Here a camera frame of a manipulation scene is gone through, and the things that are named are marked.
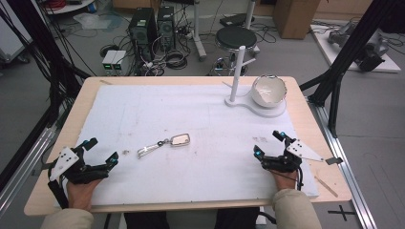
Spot person's left hand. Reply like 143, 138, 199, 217
66, 177, 103, 212

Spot small grey tab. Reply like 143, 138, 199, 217
325, 156, 345, 166

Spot black frame with cable bundle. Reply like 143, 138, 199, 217
0, 0, 92, 192

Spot slim black computer tower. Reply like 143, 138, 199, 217
156, 6, 177, 52

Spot grey and black robot part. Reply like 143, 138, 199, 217
327, 21, 390, 73

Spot person's legs dark trousers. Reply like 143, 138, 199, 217
123, 207, 261, 229

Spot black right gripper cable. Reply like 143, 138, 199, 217
294, 166, 305, 192

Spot brown cardboard box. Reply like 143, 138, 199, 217
272, 0, 322, 40

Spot white floor board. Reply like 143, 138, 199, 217
309, 23, 402, 74

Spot large black computer tower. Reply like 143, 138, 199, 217
128, 7, 158, 65

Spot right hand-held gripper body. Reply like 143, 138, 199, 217
261, 138, 325, 175

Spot black metal frame strut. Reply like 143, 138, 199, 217
299, 0, 405, 139

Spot white foam board mat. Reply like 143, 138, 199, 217
65, 83, 320, 207

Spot white table leg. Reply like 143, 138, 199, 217
190, 0, 208, 62

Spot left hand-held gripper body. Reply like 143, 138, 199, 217
47, 141, 111, 192

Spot white stand with pole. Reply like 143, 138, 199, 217
224, 45, 288, 119

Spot white cracked round bowl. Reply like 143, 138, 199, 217
250, 74, 288, 109

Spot coiled black floor cable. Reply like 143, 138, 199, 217
164, 51, 189, 71

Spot aluminium rail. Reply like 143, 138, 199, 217
0, 125, 58, 219
307, 94, 379, 229

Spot person's right hand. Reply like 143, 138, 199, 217
272, 169, 302, 193

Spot silver keychain with rectangular tag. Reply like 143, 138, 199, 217
137, 133, 192, 159

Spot white power supply box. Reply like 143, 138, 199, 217
101, 50, 118, 76
111, 50, 128, 76

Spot black round stool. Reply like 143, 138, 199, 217
208, 25, 262, 76

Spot thin wooden stick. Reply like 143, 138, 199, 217
314, 176, 339, 198

